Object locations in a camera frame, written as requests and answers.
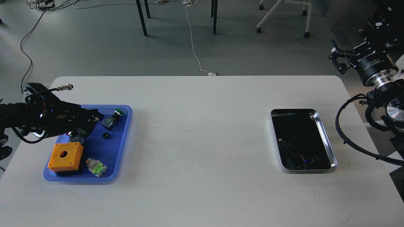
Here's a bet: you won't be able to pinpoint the white floor cable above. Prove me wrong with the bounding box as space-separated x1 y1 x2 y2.
182 0 216 76

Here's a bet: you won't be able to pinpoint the green push button switch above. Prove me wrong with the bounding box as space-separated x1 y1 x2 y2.
101 108 125 131

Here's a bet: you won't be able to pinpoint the black table legs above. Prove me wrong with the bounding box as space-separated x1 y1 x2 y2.
136 0 151 37
211 0 218 35

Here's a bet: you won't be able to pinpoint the white office chair base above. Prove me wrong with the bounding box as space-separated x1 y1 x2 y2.
256 0 313 38

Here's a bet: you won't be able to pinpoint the blue plastic tray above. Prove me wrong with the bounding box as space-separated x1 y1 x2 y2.
43 104 133 183

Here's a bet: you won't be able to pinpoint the orange button enclosure box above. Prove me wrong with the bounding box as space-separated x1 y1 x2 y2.
47 142 84 172

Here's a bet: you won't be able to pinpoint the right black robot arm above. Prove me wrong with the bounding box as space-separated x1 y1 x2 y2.
329 0 403 166

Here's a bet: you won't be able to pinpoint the black table legs left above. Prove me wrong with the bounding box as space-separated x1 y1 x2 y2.
136 0 151 37

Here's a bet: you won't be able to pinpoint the black gear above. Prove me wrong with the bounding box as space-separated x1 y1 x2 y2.
102 132 110 139

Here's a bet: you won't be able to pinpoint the white green contact switch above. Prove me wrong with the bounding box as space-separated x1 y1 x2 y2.
85 158 107 177

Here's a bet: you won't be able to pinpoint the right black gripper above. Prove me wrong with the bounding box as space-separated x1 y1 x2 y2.
328 6 404 87

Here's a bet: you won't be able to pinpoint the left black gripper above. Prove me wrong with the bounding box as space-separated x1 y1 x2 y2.
38 101 104 137

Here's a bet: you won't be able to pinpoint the silver metal tray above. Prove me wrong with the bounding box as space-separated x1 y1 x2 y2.
271 109 339 173

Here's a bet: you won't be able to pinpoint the black table legs right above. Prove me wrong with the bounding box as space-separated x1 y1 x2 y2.
211 0 218 35

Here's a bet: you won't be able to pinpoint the black floor cables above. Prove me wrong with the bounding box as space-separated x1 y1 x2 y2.
20 0 158 95

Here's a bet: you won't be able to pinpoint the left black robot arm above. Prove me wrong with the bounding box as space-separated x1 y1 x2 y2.
0 83 104 160

